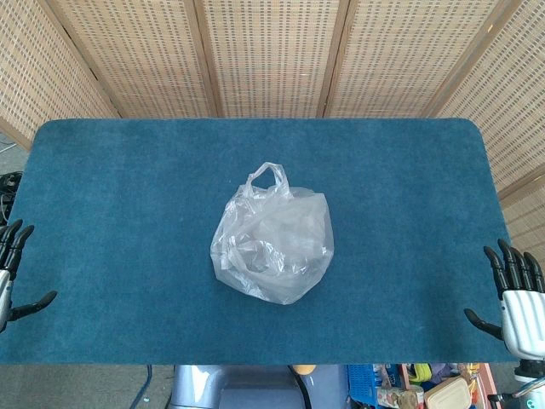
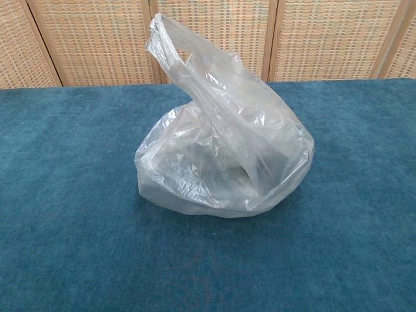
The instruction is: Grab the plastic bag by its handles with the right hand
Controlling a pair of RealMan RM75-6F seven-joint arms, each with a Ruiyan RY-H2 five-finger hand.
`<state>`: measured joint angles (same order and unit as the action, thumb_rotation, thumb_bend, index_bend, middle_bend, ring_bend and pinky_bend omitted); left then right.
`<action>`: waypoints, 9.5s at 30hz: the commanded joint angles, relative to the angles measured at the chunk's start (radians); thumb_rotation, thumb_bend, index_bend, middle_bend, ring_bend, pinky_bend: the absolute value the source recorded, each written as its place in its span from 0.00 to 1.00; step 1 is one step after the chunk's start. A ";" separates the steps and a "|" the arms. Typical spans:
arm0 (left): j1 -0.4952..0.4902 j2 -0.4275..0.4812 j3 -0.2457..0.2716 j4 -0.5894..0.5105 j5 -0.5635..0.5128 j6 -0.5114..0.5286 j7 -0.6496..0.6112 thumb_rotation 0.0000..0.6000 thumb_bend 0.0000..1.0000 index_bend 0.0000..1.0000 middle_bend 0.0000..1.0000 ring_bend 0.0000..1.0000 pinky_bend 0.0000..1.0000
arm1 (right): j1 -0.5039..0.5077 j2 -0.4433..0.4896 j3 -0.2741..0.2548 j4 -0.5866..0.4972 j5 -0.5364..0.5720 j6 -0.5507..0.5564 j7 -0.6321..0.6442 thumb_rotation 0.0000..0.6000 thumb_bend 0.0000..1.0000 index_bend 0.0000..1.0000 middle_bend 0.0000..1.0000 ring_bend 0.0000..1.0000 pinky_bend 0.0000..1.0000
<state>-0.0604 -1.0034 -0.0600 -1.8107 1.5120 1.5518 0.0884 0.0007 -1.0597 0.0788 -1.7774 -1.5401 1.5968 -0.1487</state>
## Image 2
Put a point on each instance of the translucent white plastic bag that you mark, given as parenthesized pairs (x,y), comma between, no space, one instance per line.
(224,136)

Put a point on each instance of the teal carpet table cover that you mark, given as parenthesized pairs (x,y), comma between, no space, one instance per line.
(71,195)

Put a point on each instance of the woven bamboo folding screen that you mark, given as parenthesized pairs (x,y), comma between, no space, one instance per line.
(97,42)

